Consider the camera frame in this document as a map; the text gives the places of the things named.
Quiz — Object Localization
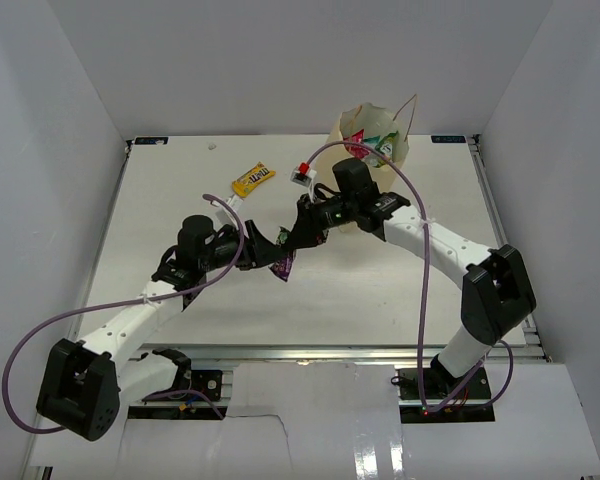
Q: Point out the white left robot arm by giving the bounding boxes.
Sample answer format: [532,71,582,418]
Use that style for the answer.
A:
[36,215,286,441]

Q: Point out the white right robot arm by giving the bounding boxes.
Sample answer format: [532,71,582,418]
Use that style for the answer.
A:
[282,158,537,399]

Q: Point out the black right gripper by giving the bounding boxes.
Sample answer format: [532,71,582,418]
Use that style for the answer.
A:
[284,192,359,250]

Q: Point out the white paper sheet front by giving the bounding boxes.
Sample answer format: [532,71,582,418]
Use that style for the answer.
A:
[31,363,600,479]

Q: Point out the brown M&M's packet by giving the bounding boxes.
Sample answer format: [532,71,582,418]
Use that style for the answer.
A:
[269,226,296,282]

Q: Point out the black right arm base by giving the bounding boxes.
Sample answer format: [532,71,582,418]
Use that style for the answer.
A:
[388,367,496,424]

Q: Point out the aluminium table frame rail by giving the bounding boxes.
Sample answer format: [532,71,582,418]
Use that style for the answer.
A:
[129,344,545,362]

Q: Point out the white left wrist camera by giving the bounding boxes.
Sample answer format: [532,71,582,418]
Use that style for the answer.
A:
[211,195,244,226]

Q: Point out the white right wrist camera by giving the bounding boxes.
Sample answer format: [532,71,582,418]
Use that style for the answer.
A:
[290,162,316,202]

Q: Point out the yellow M&M's packet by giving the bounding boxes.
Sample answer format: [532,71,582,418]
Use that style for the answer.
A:
[231,162,276,198]

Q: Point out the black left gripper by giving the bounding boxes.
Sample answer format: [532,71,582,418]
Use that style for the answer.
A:
[200,220,288,273]

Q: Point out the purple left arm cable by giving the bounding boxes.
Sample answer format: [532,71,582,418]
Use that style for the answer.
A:
[1,193,246,434]

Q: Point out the beige paper bag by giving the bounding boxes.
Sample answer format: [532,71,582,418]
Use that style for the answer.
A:
[311,93,419,234]

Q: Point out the pink candy packet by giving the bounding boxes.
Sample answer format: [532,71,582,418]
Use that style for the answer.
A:
[344,129,368,159]

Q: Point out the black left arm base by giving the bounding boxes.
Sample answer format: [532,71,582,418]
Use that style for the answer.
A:
[144,348,223,417]

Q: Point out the green Skittles packet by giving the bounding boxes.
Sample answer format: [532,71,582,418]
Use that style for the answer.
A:
[369,131,398,160]

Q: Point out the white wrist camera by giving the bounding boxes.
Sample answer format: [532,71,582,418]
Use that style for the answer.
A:
[211,195,244,226]
[290,162,316,202]

